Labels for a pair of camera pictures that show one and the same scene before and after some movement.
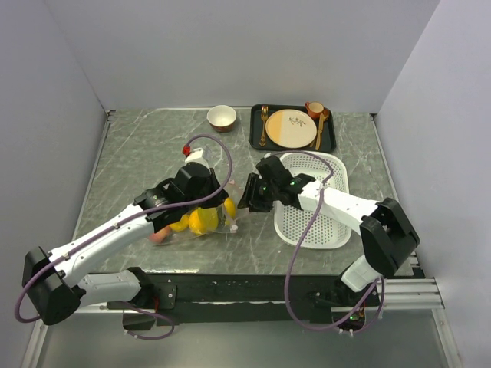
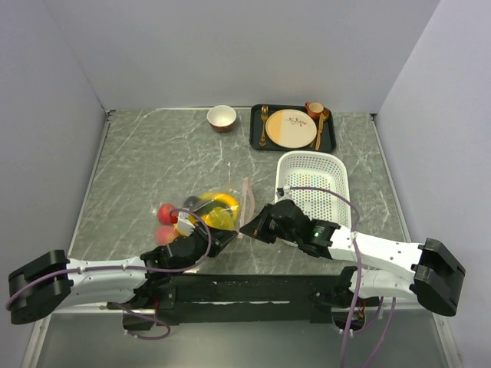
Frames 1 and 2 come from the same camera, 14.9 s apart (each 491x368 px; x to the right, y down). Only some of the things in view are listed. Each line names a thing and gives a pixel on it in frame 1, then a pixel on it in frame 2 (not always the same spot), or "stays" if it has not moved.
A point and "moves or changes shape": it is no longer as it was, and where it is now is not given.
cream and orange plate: (290, 128) stays
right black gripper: (251, 195) to (256, 226)
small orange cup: (314, 109) stays
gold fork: (264, 115) stays
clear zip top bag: (225, 218) moves or changes shape
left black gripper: (217, 191) to (219, 238)
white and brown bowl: (222, 117) stays
